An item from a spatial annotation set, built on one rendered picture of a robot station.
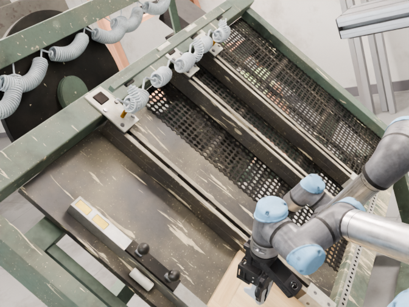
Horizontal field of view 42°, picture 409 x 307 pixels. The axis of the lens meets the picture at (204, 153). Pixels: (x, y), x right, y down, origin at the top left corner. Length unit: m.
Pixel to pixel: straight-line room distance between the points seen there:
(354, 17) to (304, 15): 5.43
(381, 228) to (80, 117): 1.11
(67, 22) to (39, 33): 0.19
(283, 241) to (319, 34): 5.45
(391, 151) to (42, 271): 1.02
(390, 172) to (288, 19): 5.21
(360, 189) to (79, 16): 1.60
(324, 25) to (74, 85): 4.39
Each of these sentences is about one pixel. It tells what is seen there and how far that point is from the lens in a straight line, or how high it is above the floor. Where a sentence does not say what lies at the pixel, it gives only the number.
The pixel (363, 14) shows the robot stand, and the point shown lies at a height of 2.03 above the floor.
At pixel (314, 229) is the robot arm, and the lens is 1.22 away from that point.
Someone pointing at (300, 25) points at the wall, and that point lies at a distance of 6.62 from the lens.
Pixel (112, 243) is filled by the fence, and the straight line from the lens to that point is 1.70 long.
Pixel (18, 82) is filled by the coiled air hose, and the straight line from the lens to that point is 2.26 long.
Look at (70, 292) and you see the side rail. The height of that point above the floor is 1.55.
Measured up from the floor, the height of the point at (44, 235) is 1.65.
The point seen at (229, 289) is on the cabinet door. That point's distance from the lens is 1.86.
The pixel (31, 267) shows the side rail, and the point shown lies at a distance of 1.56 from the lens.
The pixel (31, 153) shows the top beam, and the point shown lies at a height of 1.88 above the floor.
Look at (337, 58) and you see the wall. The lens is 6.58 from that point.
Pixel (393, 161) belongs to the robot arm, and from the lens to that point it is 1.56.
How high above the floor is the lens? 2.26
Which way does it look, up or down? 20 degrees down
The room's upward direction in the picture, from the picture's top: 22 degrees counter-clockwise
